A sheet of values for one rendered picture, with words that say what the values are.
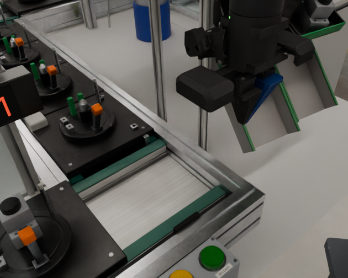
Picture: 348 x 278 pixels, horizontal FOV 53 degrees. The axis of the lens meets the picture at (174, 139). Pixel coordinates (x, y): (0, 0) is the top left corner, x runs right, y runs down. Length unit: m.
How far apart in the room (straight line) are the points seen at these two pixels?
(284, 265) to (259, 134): 0.28
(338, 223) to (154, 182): 0.42
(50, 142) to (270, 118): 0.53
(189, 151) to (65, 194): 0.29
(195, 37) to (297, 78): 0.53
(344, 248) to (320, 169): 0.43
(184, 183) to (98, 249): 0.26
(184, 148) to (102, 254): 0.32
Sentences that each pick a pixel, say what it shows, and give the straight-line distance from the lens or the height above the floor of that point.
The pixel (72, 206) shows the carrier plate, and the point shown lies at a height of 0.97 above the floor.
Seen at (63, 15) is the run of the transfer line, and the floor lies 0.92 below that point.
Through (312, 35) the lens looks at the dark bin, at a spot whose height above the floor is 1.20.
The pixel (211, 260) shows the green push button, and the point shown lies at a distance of 0.62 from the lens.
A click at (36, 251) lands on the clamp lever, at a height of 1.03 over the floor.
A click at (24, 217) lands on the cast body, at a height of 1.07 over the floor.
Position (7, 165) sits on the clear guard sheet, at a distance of 0.74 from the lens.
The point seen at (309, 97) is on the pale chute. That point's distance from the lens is 0.93.
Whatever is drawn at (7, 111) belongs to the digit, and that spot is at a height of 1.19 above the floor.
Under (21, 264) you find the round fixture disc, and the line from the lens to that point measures 0.66.
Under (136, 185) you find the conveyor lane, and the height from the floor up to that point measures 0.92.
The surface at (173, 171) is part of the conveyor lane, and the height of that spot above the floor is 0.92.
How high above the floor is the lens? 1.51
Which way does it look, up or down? 40 degrees down
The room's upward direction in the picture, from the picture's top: 3 degrees counter-clockwise
